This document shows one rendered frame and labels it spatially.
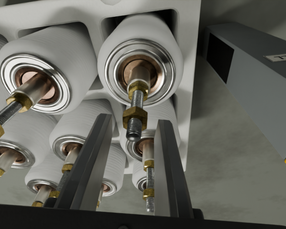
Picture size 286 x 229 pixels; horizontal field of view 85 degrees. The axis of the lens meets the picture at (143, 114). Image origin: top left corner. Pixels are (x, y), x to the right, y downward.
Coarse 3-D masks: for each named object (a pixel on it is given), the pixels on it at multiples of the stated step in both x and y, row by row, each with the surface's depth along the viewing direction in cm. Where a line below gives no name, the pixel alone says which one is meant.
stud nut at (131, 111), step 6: (132, 108) 11; (138, 108) 11; (126, 114) 11; (132, 114) 10; (138, 114) 10; (144, 114) 11; (126, 120) 11; (144, 120) 11; (126, 126) 11; (144, 126) 11
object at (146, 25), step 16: (128, 16) 22; (144, 16) 18; (160, 16) 24; (112, 32) 17; (128, 32) 14; (144, 32) 14; (160, 32) 15; (112, 48) 15; (176, 48) 15; (176, 64) 16; (176, 80) 17; (112, 96) 19
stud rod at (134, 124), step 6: (138, 90) 13; (132, 96) 13; (138, 96) 13; (132, 102) 12; (138, 102) 12; (132, 120) 10; (138, 120) 10; (132, 126) 10; (138, 126) 10; (126, 132) 10; (132, 132) 10; (138, 132) 10; (132, 138) 10; (138, 138) 10
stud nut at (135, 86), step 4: (132, 84) 14; (136, 84) 13; (140, 84) 14; (144, 84) 14; (128, 88) 14; (132, 88) 13; (136, 88) 13; (140, 88) 13; (144, 88) 13; (128, 92) 14; (132, 92) 14; (144, 92) 14; (128, 96) 14; (144, 96) 14; (144, 100) 14
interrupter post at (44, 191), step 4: (40, 188) 33; (44, 188) 33; (48, 188) 33; (40, 192) 32; (44, 192) 32; (48, 192) 33; (36, 196) 31; (40, 196) 31; (44, 196) 32; (36, 200) 31; (40, 200) 31; (44, 200) 32
